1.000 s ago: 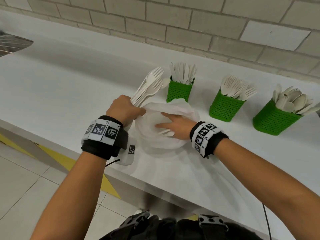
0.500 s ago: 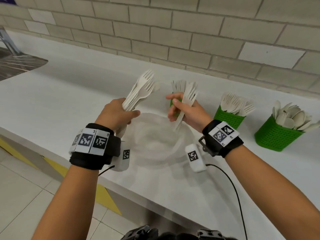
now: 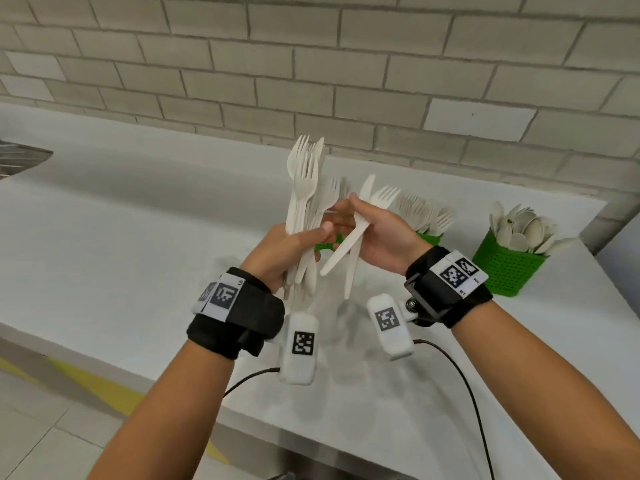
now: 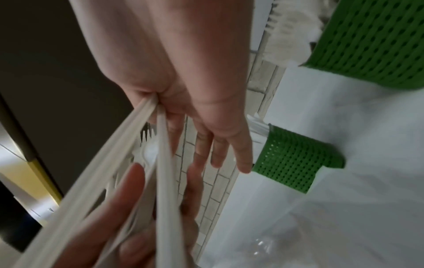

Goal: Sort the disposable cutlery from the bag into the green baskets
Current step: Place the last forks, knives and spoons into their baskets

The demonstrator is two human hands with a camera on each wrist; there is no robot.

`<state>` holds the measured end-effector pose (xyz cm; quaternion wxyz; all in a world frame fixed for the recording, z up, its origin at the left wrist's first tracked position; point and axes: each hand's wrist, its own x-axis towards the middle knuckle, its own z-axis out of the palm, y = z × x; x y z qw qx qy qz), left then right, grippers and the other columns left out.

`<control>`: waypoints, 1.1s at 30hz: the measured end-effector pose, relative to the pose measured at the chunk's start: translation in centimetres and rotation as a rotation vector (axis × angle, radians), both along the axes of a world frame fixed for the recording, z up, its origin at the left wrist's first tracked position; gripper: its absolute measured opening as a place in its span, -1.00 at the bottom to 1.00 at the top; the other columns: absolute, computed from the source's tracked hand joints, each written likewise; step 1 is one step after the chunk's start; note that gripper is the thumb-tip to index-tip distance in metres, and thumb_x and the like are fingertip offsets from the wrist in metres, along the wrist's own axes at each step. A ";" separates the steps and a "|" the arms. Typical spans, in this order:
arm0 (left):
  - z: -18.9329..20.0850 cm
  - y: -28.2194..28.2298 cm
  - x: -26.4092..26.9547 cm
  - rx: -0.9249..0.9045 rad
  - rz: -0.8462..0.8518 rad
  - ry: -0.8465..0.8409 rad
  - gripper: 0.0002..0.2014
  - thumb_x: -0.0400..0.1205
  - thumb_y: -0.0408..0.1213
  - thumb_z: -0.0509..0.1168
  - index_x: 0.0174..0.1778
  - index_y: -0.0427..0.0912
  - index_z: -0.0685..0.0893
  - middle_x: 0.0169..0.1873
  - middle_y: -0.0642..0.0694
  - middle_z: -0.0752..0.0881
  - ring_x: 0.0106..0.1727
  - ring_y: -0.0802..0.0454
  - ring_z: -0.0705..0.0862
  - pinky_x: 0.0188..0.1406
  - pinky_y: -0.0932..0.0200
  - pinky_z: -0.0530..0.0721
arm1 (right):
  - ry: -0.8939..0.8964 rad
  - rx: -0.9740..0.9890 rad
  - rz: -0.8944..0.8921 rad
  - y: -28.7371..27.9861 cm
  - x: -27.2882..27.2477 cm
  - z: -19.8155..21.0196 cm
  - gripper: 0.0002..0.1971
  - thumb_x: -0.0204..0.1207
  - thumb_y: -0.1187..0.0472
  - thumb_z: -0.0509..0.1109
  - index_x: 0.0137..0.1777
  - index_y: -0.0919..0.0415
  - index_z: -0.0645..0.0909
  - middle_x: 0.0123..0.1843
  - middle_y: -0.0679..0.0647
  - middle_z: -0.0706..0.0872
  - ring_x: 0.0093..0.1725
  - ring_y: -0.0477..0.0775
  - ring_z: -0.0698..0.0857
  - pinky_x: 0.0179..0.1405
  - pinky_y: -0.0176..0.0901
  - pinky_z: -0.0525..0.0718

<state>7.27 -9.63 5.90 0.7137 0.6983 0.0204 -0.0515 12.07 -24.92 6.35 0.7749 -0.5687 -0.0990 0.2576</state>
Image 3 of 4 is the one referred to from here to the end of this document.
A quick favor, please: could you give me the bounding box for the person's left hand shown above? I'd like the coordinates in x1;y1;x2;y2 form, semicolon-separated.
241;222;336;293

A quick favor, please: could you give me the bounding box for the person's right hand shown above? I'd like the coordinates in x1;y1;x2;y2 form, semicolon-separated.
325;193;433;277

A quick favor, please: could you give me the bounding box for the bunch of white plastic forks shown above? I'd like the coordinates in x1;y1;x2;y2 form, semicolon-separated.
395;193;457;237

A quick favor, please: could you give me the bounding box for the white plastic fork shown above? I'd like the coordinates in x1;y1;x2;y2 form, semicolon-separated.
319;186;401;277

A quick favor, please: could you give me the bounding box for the white plastic knife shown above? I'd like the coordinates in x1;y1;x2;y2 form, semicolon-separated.
343;174;377;299

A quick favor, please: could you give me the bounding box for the handful of white plastic cutlery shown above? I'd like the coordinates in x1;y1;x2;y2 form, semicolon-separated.
283;135;346;301

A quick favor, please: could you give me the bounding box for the person's left forearm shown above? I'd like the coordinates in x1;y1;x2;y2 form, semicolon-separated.
87;339;236;480

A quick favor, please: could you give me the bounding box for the person's right forearm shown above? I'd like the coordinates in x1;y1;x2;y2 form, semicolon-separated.
451;300;640;480

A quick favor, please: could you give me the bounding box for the black left wrist band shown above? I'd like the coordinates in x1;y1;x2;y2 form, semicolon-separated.
187;267;286;361

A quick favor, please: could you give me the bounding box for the black wrist band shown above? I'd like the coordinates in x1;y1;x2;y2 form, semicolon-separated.
187;267;286;361
403;246;493;329

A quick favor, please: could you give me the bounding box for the black right wrist band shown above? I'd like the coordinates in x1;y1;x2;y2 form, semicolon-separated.
403;246;493;329

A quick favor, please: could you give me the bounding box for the grey metal tray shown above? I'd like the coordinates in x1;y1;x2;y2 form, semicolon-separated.
0;139;53;181

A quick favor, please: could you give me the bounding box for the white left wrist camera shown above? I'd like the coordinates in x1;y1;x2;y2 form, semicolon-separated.
277;312;320;385

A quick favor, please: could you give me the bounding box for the black left camera cable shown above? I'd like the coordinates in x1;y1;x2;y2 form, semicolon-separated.
223;367;281;398

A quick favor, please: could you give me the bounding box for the black camera cable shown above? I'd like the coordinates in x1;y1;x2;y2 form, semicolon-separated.
223;367;281;398
412;338;496;480

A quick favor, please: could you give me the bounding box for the black right camera cable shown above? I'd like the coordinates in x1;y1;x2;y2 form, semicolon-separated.
412;338;496;480

